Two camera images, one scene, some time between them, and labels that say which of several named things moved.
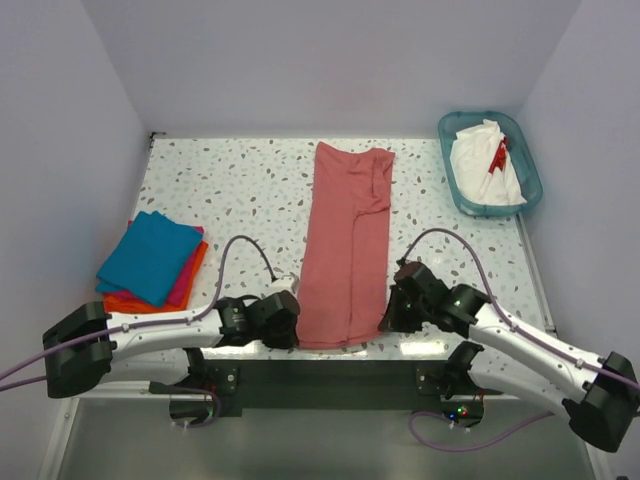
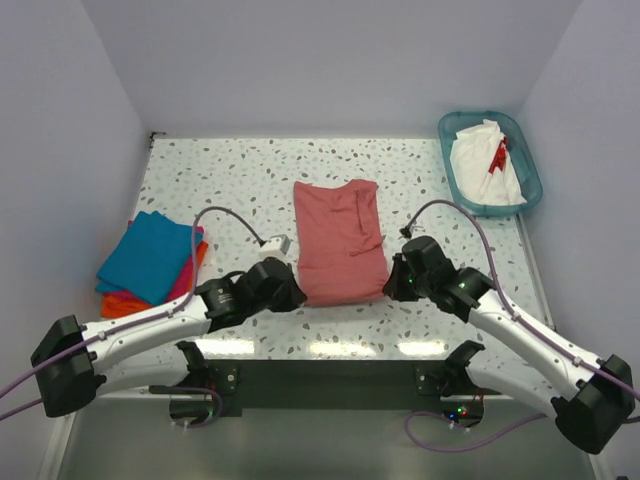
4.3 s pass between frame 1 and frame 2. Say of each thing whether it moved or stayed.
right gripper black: moved
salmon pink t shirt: moved
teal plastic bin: stayed
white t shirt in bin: stayed
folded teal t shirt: stayed
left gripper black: moved
